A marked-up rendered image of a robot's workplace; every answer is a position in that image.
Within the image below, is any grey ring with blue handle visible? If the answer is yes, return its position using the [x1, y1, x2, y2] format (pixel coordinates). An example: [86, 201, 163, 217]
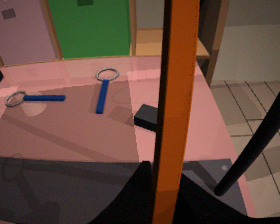
[6, 91, 65, 107]
[96, 68, 119, 115]

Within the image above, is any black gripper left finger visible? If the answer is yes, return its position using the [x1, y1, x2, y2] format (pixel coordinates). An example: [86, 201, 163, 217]
[88, 160, 153, 224]

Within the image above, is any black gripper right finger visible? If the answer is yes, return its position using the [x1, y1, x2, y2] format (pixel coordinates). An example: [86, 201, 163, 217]
[172, 173, 280, 224]

